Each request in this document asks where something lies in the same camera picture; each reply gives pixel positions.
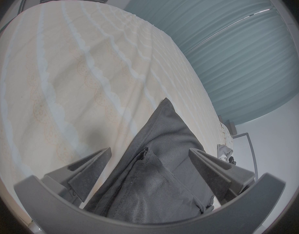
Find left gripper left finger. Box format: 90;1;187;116
43;146;112;203

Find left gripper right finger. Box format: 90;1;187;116
189;148;256;203

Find black T-shirt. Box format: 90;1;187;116
82;98;222;226

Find bed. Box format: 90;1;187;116
0;2;258;225

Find grey and white garment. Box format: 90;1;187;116
217;144;234;161

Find white printed pillow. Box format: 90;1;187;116
220;122;234;147

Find grey bedside table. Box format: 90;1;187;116
218;115;237;136

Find blue-green curtain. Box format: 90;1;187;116
185;7;299;126
124;0;274;55

